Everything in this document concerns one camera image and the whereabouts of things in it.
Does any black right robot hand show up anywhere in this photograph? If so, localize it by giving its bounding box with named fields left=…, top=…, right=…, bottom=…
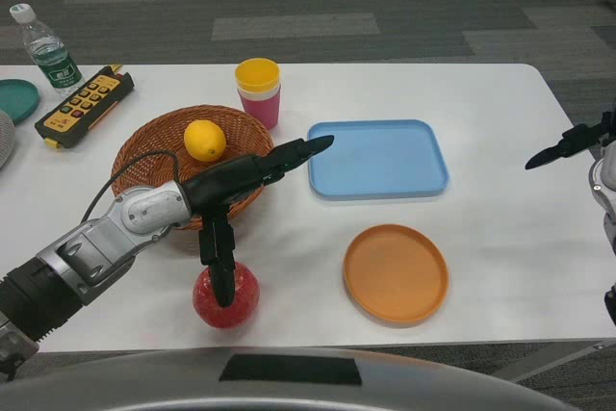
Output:
left=524, top=110, right=616, bottom=171

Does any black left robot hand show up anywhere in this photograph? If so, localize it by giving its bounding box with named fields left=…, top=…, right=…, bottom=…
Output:
left=184, top=135, right=336, bottom=309

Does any red apple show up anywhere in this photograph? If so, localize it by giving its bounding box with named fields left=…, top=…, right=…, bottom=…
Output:
left=192, top=261, right=262, bottom=330

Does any yellow lemon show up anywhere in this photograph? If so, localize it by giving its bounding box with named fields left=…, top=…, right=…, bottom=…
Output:
left=183, top=119, right=227, bottom=163

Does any pink plastic cup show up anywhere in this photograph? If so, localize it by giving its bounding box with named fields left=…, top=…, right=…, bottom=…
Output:
left=239, top=90, right=282, bottom=131

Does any brown wicker basket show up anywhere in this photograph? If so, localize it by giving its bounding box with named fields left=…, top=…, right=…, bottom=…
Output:
left=110, top=104, right=275, bottom=233

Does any white plastic cup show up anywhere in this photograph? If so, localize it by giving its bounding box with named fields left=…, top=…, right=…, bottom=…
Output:
left=236, top=85, right=281, bottom=100

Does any blue rectangular plastic tray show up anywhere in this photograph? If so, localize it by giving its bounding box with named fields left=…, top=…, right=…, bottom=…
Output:
left=306, top=119, right=451, bottom=202

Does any yellow black remote controller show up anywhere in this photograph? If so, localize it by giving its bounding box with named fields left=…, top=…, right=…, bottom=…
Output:
left=34, top=64, right=135, bottom=150

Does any orange round plastic plate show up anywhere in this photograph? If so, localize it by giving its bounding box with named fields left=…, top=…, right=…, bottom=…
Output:
left=342, top=223, right=450, bottom=325

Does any clear water bottle green label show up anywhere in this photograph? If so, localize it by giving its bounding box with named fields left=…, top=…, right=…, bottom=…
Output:
left=9, top=3, right=87, bottom=97

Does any silver robot chest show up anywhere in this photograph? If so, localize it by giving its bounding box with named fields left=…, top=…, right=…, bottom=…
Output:
left=0, top=346, right=578, bottom=411

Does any teal round plastic plate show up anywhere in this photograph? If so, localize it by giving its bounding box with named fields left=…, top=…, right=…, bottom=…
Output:
left=0, top=78, right=40, bottom=126

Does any grey knitted headband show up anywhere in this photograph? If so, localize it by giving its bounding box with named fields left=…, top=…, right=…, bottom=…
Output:
left=0, top=110, right=16, bottom=171

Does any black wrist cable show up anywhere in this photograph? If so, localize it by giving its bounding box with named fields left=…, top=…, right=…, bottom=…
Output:
left=80, top=149, right=182, bottom=224

